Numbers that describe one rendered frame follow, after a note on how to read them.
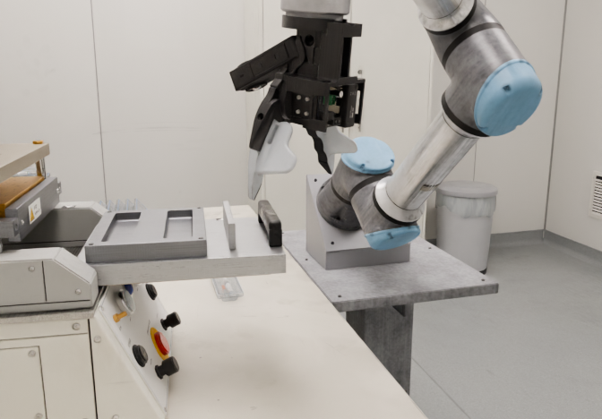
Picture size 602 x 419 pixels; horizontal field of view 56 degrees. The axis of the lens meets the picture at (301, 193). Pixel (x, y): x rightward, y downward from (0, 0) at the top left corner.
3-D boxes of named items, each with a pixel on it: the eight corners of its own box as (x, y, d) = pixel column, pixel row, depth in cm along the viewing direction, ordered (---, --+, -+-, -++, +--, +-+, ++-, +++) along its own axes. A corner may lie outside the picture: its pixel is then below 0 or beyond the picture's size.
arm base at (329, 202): (357, 175, 152) (368, 153, 144) (382, 222, 145) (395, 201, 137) (306, 186, 146) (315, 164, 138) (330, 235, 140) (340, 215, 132)
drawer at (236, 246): (73, 293, 77) (67, 238, 75) (98, 245, 98) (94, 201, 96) (286, 278, 82) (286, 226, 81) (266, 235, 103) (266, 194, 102)
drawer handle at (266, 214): (269, 247, 84) (269, 221, 84) (257, 221, 99) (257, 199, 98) (282, 246, 85) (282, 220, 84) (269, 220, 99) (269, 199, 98)
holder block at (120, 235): (85, 263, 77) (83, 245, 77) (106, 225, 96) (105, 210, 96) (207, 256, 80) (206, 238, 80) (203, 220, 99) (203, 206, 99)
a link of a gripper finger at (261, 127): (251, 145, 60) (286, 74, 62) (241, 141, 61) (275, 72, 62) (273, 163, 64) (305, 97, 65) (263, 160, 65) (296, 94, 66)
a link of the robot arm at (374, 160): (367, 160, 143) (385, 125, 132) (388, 204, 136) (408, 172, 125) (324, 166, 139) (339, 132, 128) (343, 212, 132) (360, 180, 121)
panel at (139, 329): (165, 416, 79) (97, 308, 74) (172, 324, 108) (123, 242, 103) (178, 410, 79) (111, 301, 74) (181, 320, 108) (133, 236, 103)
